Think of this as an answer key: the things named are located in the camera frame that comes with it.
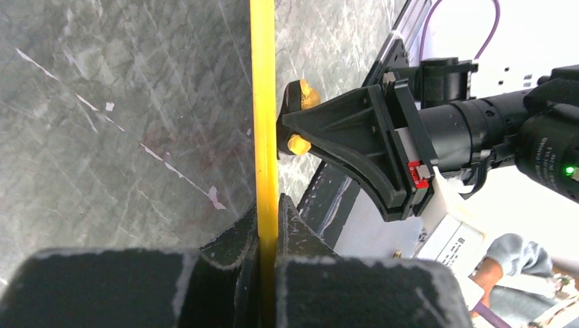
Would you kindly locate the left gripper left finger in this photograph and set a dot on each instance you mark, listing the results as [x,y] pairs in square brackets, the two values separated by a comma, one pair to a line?
[228,251]

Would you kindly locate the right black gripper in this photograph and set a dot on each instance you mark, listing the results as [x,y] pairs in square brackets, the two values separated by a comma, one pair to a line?
[354,132]

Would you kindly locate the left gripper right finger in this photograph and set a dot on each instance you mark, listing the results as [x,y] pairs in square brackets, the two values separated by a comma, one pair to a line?
[297,242]

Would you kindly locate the yellow black eraser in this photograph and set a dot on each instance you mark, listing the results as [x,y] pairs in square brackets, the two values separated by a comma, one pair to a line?
[298,97]

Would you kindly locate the yellow-framed whiteboard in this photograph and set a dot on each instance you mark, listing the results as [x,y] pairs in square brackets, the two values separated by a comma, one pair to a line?
[126,146]

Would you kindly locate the operator grey sleeve forearm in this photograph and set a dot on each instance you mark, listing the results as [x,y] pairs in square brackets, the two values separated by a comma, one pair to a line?
[516,255]

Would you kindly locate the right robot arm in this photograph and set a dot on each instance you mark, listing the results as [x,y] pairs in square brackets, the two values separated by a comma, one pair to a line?
[535,129]

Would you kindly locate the operator hand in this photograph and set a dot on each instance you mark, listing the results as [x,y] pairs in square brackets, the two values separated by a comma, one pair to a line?
[488,274]

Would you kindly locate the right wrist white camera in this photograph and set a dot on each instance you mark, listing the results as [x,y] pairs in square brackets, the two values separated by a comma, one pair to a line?
[453,238]

